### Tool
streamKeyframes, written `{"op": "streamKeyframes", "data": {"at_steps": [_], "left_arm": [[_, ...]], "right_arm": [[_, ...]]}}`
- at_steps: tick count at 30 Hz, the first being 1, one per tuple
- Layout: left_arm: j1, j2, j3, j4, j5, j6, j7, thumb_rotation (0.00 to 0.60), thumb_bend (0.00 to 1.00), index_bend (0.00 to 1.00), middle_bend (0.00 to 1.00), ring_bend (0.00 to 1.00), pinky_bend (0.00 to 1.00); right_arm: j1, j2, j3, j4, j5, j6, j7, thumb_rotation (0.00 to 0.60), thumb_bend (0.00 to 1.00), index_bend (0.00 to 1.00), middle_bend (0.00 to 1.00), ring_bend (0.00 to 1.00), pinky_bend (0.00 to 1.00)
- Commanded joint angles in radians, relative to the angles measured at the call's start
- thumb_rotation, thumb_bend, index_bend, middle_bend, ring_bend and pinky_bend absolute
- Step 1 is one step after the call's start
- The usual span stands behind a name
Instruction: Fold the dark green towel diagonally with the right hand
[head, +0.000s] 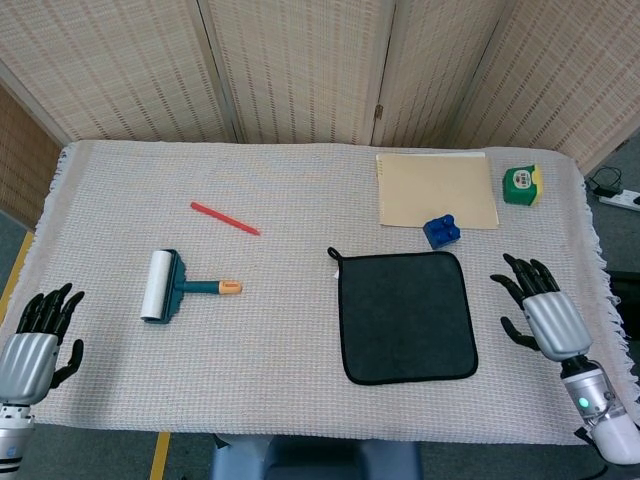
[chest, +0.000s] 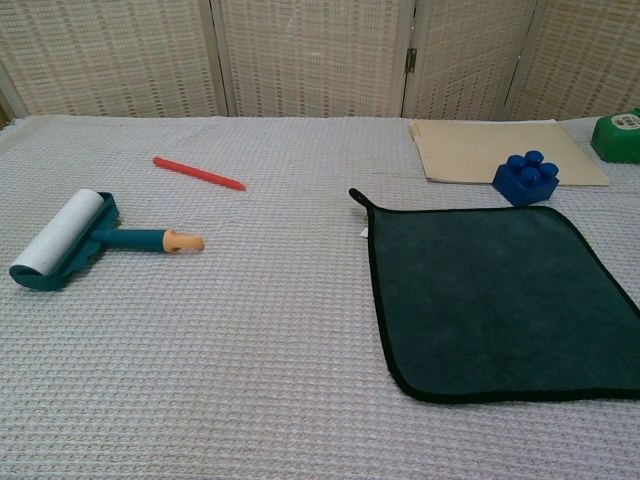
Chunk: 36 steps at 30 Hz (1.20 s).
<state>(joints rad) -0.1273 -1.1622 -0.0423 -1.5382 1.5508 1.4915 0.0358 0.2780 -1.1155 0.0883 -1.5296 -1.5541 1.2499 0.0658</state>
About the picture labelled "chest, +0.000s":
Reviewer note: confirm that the black square cloth pad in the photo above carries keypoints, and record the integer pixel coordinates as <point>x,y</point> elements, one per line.
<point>500,300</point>

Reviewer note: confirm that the white woven tablecloth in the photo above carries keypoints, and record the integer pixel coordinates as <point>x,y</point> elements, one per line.
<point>250,350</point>

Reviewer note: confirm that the red pen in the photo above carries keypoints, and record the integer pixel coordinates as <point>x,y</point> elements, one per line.
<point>200,174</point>

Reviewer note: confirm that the beige paper folder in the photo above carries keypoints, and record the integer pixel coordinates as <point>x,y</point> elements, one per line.
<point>465,150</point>

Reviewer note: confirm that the woven folding screen panel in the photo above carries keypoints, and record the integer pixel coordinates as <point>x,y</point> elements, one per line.
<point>310,55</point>
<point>585,55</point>
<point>110,55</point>
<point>465,55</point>

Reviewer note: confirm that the teal lint roller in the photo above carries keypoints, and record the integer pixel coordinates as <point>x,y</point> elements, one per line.
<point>130,239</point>

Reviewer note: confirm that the brass screen hinge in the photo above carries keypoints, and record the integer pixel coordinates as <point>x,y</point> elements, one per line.
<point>411,60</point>

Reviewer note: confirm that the blue toy building block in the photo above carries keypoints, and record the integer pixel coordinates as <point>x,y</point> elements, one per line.
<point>520,190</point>

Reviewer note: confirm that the green and yellow box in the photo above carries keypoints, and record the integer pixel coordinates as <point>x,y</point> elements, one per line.
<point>620,142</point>

